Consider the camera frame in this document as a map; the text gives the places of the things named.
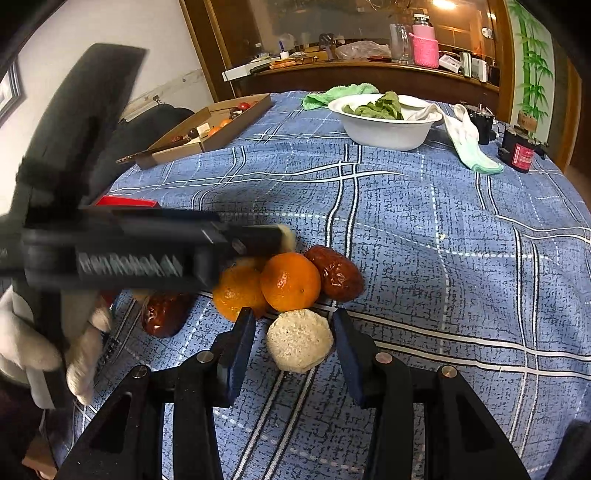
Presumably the white bowl with greens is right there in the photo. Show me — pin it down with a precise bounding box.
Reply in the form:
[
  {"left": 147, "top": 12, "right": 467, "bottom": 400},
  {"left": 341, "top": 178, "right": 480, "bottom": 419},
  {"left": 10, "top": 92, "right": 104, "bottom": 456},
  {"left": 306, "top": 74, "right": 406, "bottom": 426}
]
[{"left": 329, "top": 92, "right": 443, "bottom": 151}]

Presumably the dark brown date fruit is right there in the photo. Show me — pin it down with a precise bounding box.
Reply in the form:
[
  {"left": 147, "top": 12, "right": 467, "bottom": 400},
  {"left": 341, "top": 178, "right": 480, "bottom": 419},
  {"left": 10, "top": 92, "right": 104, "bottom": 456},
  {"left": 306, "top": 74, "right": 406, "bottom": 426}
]
[{"left": 141, "top": 292, "right": 195, "bottom": 338}]

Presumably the white gloved left hand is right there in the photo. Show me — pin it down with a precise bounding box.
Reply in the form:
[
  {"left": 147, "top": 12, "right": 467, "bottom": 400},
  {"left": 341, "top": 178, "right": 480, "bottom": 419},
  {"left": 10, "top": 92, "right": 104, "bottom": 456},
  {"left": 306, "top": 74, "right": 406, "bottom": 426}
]
[{"left": 1, "top": 288, "right": 112, "bottom": 409}]

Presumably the orange tangerine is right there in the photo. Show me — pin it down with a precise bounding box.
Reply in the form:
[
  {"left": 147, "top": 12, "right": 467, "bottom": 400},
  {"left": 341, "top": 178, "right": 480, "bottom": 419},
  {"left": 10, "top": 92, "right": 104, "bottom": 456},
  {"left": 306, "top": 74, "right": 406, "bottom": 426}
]
[
  {"left": 212, "top": 265, "right": 269, "bottom": 322},
  {"left": 259, "top": 252, "right": 321, "bottom": 312}
]

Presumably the red tray box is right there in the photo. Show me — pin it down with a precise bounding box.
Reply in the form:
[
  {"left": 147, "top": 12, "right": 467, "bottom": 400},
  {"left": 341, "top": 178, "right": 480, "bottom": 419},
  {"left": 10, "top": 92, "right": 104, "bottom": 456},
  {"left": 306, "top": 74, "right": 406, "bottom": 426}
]
[{"left": 94, "top": 195, "right": 160, "bottom": 208}]

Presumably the reddish brown date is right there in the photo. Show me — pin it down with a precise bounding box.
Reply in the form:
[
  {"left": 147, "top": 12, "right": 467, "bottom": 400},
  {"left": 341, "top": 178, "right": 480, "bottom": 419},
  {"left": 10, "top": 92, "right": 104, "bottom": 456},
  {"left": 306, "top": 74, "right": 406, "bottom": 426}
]
[{"left": 304, "top": 245, "right": 365, "bottom": 303}]

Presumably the white sock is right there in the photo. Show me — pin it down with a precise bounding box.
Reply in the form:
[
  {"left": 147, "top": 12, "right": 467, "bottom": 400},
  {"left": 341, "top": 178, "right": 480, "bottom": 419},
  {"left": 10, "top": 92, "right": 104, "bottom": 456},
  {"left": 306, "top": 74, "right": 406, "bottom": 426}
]
[{"left": 408, "top": 103, "right": 504, "bottom": 175}]

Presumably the black jar red label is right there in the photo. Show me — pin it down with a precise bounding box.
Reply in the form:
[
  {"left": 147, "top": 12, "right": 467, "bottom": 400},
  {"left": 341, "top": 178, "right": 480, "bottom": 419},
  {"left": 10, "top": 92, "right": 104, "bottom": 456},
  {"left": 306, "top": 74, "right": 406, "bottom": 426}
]
[{"left": 497, "top": 126, "right": 536, "bottom": 173}]

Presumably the blue plaid tablecloth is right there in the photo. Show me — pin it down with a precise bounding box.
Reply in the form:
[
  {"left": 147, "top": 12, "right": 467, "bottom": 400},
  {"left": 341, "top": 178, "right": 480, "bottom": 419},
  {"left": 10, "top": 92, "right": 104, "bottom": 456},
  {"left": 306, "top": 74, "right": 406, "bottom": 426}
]
[{"left": 50, "top": 91, "right": 590, "bottom": 479}]

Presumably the cardboard box tray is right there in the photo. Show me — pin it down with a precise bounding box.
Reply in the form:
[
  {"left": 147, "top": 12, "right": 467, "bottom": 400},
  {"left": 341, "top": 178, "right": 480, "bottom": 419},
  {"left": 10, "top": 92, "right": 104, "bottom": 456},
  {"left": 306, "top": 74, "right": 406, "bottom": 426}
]
[{"left": 116, "top": 94, "right": 271, "bottom": 170}]

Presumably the black sofa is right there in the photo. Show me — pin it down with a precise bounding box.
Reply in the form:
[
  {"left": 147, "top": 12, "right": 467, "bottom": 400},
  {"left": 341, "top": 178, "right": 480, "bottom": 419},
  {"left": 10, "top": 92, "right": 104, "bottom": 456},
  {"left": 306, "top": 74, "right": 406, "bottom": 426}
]
[{"left": 83, "top": 104, "right": 193, "bottom": 204}]

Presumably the white faceted water chestnut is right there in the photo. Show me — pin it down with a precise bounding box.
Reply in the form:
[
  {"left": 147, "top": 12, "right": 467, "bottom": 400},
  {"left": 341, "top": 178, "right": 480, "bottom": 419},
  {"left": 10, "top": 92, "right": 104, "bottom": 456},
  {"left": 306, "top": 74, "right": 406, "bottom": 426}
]
[{"left": 266, "top": 309, "right": 334, "bottom": 374}]

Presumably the pink bottle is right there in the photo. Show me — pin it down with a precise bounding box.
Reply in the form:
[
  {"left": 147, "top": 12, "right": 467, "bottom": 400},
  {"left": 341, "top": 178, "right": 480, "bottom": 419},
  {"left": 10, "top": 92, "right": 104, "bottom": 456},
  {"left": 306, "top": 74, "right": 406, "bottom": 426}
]
[{"left": 411, "top": 13, "right": 439, "bottom": 69}]

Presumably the green cloth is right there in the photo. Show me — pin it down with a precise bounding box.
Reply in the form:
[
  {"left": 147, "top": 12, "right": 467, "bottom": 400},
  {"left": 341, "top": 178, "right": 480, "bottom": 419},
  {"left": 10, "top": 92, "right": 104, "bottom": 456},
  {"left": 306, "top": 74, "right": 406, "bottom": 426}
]
[{"left": 301, "top": 83, "right": 379, "bottom": 111}]

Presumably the wooden sideboard counter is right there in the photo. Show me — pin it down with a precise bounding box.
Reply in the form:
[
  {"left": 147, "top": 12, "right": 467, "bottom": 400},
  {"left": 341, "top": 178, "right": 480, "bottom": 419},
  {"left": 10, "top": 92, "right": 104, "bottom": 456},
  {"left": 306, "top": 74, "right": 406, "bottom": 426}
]
[{"left": 207, "top": 55, "right": 512, "bottom": 121}]

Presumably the framed wall picture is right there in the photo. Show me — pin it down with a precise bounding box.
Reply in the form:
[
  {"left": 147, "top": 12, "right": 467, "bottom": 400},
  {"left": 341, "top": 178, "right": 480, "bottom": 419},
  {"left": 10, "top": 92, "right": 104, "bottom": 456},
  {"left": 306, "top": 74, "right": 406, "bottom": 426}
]
[{"left": 0, "top": 60, "right": 25, "bottom": 125}]

